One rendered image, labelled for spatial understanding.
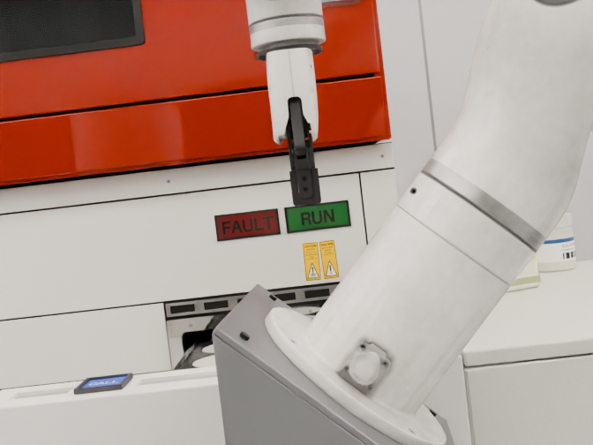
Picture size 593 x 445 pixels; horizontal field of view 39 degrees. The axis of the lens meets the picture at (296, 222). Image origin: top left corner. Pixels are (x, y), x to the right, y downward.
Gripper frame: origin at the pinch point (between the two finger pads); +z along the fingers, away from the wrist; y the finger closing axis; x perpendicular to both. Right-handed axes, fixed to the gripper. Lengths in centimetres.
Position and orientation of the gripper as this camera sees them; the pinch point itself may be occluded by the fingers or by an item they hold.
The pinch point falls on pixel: (305, 187)
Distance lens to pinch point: 94.8
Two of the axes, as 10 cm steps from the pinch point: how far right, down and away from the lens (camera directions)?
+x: 9.9, -1.2, -0.3
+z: 1.2, 9.9, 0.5
